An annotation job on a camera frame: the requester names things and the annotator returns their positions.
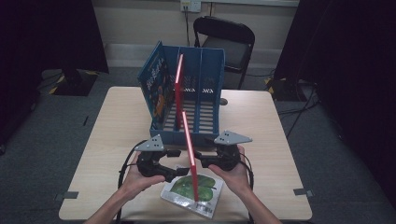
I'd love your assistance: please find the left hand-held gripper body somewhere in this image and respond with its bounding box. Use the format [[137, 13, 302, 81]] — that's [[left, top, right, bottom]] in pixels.
[[134, 133, 167, 178]]

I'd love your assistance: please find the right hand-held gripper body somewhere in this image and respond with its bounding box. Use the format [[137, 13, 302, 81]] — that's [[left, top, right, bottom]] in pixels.
[[213, 130, 253, 172]]

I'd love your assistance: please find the green leaf picture book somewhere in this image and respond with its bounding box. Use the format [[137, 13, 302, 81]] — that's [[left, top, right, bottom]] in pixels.
[[160, 174, 224, 219]]

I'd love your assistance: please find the red picture book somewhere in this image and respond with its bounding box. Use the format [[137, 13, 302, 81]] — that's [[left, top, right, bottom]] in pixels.
[[181, 110, 200, 203], [174, 53, 185, 130]]

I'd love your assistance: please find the blue picture book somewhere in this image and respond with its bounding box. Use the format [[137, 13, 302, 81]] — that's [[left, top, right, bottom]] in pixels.
[[136, 40, 176, 131]]

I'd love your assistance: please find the blue plastic file rack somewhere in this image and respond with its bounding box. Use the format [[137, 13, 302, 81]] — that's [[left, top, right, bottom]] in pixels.
[[149, 46, 226, 147]]

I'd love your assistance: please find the person's left hand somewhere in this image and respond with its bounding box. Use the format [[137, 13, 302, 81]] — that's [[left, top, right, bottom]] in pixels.
[[120, 153, 166, 202]]

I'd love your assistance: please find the person's right hand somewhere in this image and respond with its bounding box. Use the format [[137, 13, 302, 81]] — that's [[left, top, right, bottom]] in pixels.
[[207, 145, 253, 199]]

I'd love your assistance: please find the grey tape strip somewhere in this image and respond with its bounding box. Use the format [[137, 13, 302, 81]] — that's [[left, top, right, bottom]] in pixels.
[[293, 188, 315, 198], [55, 190, 79, 201]]

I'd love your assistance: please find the black stand base yellow striped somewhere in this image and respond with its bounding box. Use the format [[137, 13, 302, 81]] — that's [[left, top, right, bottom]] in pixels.
[[48, 68, 100, 97], [264, 76, 300, 102]]

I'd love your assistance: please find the black folding chair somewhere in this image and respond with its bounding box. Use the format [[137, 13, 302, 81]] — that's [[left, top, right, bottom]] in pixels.
[[192, 16, 256, 91]]

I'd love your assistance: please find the black curtain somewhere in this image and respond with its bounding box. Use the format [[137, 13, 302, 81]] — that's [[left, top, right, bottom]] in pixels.
[[274, 0, 396, 206], [0, 0, 110, 157]]

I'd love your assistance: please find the left hand-held gripper black cable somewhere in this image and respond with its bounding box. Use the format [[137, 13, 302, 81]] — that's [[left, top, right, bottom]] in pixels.
[[115, 143, 148, 224]]

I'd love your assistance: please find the hand-held gripper black cable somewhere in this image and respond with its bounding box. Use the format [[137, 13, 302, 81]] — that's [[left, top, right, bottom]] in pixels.
[[237, 152, 255, 224], [115, 143, 148, 224]]

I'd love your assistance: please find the right hand-held gripper black cable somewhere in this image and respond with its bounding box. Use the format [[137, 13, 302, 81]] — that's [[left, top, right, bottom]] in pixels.
[[237, 152, 255, 224]]

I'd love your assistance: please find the black floor cable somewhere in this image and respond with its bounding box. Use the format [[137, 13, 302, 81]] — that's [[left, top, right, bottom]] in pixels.
[[285, 90, 316, 139], [276, 100, 321, 116]]

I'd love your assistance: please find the black socket cable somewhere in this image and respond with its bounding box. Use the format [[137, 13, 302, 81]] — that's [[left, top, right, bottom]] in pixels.
[[184, 6, 191, 47]]

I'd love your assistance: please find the white wall socket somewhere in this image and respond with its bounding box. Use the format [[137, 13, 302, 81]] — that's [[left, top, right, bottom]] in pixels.
[[180, 0, 202, 13]]

